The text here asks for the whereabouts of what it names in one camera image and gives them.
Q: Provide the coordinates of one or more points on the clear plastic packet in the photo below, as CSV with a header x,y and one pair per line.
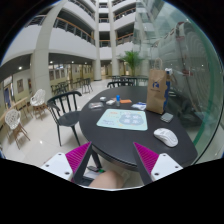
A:
x,y
96,105

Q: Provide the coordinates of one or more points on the orange flat card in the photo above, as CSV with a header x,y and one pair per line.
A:
x,y
125,101

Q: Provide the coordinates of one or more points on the round black table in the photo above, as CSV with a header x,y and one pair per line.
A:
x,y
117,145

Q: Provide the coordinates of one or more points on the person's bare knee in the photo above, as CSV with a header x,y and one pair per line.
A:
x,y
108,180

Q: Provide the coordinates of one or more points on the white blue tissue packet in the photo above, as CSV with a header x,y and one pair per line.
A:
x,y
139,106

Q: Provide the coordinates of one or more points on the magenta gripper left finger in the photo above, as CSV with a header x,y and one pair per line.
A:
x,y
70,166

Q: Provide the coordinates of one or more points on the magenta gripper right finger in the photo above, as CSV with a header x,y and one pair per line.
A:
x,y
153,166

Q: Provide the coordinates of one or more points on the blue capped small bottle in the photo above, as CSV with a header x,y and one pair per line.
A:
x,y
117,100

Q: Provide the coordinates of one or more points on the black wooden chair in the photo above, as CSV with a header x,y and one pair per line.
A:
x,y
64,110

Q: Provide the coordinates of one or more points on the white lattice chair far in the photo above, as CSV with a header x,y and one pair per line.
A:
x,y
38,102

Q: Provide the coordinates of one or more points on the brown paper bag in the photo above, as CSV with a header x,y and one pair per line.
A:
x,y
158,88

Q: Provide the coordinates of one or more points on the white lattice chair near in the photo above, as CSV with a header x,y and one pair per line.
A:
x,y
13,120

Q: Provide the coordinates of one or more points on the white lattice chair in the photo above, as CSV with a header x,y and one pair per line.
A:
x,y
13,120
38,102

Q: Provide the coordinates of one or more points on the black chair behind table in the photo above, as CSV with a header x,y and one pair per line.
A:
x,y
115,84

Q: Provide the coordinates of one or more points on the white computer mouse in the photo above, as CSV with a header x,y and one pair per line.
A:
x,y
166,136

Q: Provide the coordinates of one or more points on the small grey box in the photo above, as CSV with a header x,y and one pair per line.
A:
x,y
167,117

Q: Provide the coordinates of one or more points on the light green mouse pad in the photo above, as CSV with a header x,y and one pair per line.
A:
x,y
123,119

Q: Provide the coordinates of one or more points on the small white box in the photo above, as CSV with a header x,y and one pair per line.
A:
x,y
110,102

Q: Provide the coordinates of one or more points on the potted palm plant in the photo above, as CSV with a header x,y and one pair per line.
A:
x,y
132,58

